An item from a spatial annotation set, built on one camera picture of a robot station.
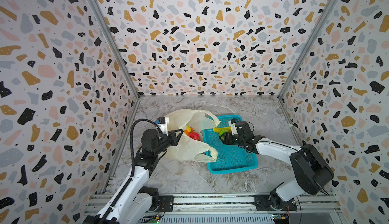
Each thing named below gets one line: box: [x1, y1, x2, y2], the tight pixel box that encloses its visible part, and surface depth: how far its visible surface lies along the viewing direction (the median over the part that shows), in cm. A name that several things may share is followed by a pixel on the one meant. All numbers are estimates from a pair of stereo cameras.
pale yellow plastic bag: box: [166, 108, 221, 163], surface depth 77 cm
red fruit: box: [188, 132, 201, 141], surface depth 94 cm
